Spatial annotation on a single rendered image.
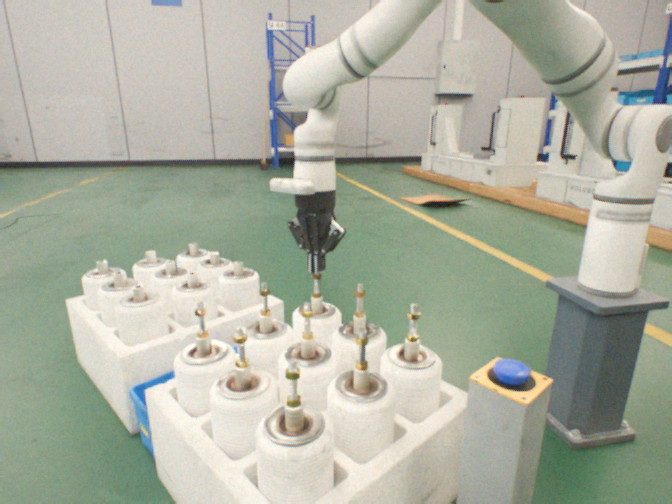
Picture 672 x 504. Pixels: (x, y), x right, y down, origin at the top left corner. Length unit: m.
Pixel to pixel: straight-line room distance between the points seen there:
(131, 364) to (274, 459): 0.48
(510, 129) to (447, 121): 1.39
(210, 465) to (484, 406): 0.35
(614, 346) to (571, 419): 0.17
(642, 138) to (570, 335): 0.37
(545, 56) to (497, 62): 7.44
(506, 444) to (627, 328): 0.45
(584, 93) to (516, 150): 3.28
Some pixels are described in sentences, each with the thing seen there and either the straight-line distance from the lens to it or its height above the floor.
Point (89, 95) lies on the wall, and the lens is 7.21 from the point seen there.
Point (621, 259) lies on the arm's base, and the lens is 0.91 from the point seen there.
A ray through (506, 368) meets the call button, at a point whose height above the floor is 0.33.
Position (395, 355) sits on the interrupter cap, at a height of 0.25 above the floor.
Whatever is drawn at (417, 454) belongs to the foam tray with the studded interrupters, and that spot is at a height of 0.16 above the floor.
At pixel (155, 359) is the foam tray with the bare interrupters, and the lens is 0.96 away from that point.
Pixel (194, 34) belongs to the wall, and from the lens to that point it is 7.04.
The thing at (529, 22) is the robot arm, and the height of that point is 0.72.
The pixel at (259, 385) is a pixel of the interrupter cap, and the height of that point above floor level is 0.25.
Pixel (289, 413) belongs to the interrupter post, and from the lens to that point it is 0.54.
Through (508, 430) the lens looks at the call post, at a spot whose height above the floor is 0.27.
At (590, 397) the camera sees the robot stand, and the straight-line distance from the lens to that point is 0.99.
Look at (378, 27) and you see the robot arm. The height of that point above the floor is 0.73.
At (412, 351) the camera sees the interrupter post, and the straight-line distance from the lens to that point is 0.69.
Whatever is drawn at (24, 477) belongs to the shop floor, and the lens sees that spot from 1.02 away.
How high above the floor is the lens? 0.60
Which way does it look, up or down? 18 degrees down
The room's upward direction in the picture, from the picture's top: straight up
